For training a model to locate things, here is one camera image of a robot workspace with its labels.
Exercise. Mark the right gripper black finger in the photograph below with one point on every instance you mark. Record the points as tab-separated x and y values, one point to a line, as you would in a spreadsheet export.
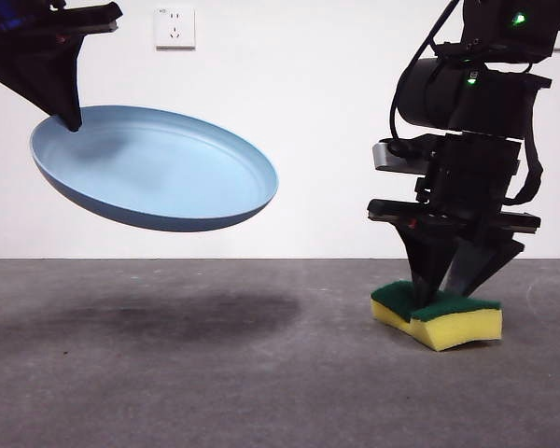
427	261
485	261

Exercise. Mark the light blue round plate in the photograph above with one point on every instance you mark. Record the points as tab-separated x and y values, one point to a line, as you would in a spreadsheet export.
168	177

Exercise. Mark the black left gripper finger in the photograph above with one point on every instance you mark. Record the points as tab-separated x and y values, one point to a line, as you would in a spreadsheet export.
46	74

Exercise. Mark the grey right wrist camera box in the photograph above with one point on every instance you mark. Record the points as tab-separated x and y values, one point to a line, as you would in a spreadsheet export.
382	158

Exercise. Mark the yellow sponge with green scourer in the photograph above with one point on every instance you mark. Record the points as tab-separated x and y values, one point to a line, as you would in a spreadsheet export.
462	331

